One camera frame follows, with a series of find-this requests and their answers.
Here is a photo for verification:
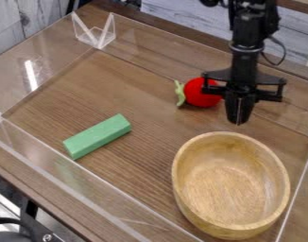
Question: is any red toy strawberry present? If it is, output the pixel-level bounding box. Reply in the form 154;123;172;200
175;78;223;108

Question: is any clear acrylic corner bracket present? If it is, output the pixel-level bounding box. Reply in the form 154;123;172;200
71;12;116;50

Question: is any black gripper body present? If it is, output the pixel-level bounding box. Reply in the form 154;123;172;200
202;68;287;102

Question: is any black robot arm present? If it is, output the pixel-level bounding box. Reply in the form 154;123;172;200
200;0;287;125

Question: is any black metal table frame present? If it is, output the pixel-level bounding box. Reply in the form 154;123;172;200
20;199;84;242

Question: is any black cable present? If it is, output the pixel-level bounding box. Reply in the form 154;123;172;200
262;36;288;67

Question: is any green rectangular block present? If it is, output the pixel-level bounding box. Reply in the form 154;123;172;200
63;113;131;160

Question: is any wooden bowl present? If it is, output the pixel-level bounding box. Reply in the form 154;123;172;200
172;131;291;240

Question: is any clear acrylic tray wall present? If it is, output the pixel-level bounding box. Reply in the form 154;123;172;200
0;114;202;242

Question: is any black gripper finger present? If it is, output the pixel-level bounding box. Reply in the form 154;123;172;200
239;94;256;124
226;91;242;125

